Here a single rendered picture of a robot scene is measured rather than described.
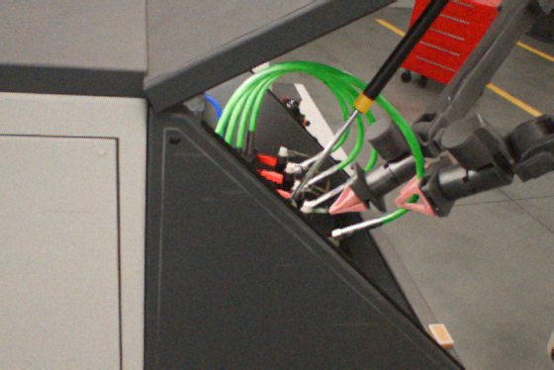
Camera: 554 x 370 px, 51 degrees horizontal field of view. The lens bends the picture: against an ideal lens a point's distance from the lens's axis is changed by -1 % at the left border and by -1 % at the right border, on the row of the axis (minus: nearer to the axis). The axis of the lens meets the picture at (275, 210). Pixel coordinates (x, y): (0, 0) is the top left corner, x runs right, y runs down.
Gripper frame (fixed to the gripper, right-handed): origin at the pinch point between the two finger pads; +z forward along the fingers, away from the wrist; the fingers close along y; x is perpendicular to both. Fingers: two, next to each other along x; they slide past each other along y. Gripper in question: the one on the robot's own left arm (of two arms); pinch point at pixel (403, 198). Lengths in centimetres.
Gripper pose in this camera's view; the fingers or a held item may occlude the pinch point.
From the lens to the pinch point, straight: 107.0
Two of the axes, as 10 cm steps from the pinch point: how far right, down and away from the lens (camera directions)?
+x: 5.7, 7.8, 2.7
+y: -4.9, 5.9, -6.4
